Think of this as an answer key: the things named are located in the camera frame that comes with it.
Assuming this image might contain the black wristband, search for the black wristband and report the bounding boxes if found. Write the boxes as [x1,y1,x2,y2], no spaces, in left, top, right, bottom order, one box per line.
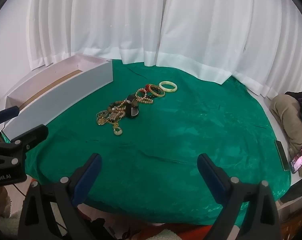
[126,94,140,119]

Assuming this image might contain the white curtain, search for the white curtain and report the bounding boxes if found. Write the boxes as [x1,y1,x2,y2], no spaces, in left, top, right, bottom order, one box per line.
[0,0,302,98]

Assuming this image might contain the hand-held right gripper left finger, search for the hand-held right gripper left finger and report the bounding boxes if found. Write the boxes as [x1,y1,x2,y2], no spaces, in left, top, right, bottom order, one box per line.
[17,153,103,240]

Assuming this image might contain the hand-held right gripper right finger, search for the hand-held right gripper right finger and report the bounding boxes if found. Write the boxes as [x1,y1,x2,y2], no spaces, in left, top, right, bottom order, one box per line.
[197,153,282,240]

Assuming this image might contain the long white box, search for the long white box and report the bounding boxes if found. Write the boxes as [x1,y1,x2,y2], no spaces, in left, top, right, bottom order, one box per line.
[2,54,114,145]

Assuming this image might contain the phone with lit screen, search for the phone with lit screen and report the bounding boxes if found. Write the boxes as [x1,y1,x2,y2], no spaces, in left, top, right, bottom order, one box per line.
[289,144,302,174]

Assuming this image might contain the black phone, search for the black phone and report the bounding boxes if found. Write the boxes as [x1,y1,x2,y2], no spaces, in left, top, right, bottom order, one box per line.
[274,140,290,172]

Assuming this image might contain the thin gold bangles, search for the thin gold bangles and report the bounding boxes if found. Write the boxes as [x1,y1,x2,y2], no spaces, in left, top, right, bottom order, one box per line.
[96,109,110,125]

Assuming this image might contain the gold bangle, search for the gold bangle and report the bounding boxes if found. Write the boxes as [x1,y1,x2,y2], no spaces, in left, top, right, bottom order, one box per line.
[148,84,165,97]

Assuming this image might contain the black cable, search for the black cable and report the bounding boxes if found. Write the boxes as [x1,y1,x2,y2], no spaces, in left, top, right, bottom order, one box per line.
[12,183,28,199]

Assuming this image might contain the pale jade bangle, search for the pale jade bangle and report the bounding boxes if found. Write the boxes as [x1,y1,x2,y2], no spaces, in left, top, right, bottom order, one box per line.
[159,80,178,92]

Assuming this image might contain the green cloth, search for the green cloth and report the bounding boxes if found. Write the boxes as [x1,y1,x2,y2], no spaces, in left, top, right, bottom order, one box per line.
[1,59,291,227]

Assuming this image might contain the wooden furniture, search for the wooden furniture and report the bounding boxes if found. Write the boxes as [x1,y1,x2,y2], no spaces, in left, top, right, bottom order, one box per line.
[278,200,302,240]

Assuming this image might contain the white fluffy rug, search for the white fluffy rug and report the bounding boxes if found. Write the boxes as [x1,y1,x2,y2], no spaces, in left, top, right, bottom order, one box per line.
[0,211,24,240]

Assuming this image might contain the beige clothing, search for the beige clothing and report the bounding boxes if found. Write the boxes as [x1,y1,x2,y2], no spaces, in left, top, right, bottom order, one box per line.
[269,95,302,180]

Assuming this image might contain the gold chain necklace with pendant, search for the gold chain necklace with pendant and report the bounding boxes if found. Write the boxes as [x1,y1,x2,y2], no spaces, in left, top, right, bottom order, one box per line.
[107,111,126,137]

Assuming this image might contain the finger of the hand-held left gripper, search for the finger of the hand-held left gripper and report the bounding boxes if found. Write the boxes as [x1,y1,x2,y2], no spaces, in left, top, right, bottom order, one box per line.
[0,124,49,159]
[0,106,20,130]

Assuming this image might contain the wooden bead bracelet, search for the wooden bead bracelet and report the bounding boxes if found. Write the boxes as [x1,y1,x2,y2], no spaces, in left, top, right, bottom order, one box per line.
[108,101,128,113]

